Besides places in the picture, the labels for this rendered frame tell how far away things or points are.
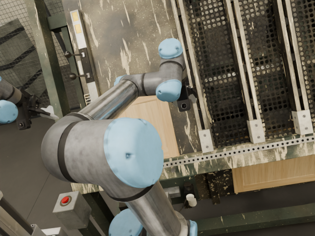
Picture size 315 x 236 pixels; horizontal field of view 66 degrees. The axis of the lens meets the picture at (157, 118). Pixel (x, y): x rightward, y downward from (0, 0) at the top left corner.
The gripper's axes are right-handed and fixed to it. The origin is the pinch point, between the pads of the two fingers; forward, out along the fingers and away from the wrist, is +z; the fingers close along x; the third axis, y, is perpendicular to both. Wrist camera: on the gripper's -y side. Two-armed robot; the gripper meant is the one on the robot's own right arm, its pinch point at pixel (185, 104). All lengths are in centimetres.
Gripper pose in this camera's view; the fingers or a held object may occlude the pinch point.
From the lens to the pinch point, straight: 106.7
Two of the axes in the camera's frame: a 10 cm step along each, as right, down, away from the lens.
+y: -0.9, -8.8, 4.6
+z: 2.4, 4.3, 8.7
